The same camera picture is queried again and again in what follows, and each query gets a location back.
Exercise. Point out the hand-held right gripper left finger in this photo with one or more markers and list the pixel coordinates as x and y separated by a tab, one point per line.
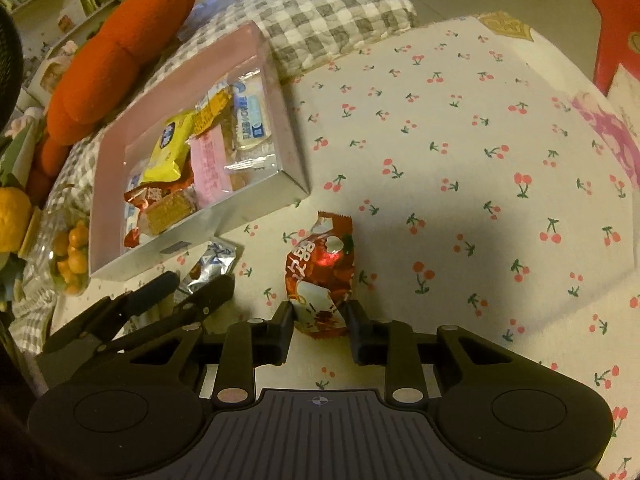
284	330

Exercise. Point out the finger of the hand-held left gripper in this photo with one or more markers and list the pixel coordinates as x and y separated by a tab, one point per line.
210	295
155	287

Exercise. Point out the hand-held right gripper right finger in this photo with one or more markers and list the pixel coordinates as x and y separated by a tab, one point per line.
357	332

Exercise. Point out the silver snack packet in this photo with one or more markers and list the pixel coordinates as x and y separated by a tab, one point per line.
212	260

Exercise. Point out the red snack packet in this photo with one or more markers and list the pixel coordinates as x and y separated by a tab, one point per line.
320	270

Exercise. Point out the clear orange wafer packet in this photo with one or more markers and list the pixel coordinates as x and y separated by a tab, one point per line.
167	210

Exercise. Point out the pink snack packet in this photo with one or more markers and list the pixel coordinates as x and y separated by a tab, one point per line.
210	170

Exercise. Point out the yellow snack packet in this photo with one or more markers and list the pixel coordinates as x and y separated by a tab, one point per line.
167	150

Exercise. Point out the large clear blue-print packet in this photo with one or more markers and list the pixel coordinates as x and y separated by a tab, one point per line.
252	115

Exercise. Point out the orange label snack packet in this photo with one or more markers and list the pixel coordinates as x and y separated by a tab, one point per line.
212	110

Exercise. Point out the pink cardboard box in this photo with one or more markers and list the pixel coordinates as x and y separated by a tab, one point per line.
175	95

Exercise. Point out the grey checkered blanket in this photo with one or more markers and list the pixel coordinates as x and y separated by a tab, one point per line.
30	320

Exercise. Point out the glass jar of small oranges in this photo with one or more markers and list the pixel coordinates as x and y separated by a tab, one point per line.
70	255

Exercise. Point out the mandarin plush toy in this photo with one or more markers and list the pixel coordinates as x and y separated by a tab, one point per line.
12	220

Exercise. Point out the cherry print bed sheet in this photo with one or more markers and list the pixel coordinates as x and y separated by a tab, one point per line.
450	185

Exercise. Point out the orange carrot plush toy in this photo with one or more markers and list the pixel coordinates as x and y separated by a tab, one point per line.
115	60

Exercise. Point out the white shelf unit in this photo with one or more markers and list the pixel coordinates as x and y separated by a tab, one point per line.
75	10

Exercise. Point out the pink floral cloth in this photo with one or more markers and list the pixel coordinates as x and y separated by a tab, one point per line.
605	125

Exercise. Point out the red plastic stool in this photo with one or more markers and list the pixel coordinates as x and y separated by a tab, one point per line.
612	20

